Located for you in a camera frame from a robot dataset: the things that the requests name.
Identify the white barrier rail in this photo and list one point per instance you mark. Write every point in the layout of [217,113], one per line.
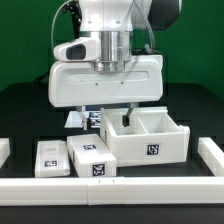
[108,191]
[4,150]
[212,155]

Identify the white tag calibration sheet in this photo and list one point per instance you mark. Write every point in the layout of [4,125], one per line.
[87,119]

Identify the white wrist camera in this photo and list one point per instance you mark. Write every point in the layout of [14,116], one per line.
[81,49]

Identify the white left barrier rail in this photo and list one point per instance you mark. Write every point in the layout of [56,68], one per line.
[4,150]

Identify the white front barrier rail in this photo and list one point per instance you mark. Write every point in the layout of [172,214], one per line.
[108,191]

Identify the white cabinet body box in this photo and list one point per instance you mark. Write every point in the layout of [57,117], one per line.
[152,137]

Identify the white flat door panel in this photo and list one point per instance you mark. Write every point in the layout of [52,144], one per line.
[52,159]

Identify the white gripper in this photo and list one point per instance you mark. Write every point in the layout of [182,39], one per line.
[78,84]

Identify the white cabinet block with tags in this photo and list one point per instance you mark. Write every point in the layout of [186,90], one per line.
[90,156]

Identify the white right barrier rail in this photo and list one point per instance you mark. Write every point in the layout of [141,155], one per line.
[212,155]

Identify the black camera stand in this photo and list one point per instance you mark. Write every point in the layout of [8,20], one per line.
[73,8]

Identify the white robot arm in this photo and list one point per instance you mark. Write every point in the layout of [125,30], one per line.
[114,59]

